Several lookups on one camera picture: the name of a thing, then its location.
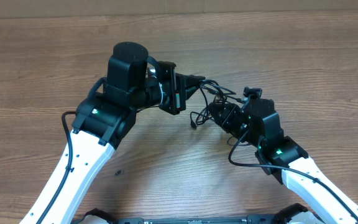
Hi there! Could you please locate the short black USB cable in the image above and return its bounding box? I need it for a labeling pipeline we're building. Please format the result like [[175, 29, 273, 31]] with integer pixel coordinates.
[[190, 93, 217, 130]]

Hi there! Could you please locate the long black USB cable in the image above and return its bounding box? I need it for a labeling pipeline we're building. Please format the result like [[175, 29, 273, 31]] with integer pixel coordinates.
[[197, 79, 245, 105]]

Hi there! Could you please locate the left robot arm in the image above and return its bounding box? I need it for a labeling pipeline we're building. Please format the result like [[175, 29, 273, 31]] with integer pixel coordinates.
[[21, 42, 205, 223]]

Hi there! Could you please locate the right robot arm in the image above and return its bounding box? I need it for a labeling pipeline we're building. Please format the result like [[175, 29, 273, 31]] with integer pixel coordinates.
[[208, 98, 358, 223]]

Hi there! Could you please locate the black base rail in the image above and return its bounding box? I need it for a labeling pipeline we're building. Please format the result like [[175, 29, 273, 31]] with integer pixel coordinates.
[[114, 214, 277, 224]]

